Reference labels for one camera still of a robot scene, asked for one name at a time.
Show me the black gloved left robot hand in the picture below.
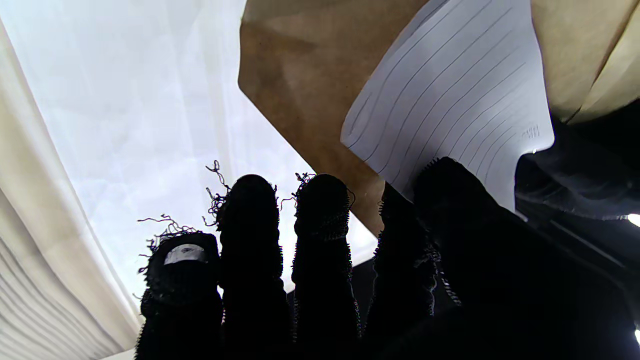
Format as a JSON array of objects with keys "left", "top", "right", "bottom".
[{"left": 515, "top": 97, "right": 640, "bottom": 301}]

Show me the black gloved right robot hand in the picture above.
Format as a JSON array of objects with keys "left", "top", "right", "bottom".
[{"left": 134, "top": 157, "right": 640, "bottom": 360}]

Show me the white lined letter paper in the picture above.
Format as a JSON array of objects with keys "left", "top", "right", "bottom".
[{"left": 340, "top": 0, "right": 556, "bottom": 213}]

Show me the brown kraft paper envelope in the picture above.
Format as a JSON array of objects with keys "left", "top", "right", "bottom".
[{"left": 237, "top": 0, "right": 640, "bottom": 238}]

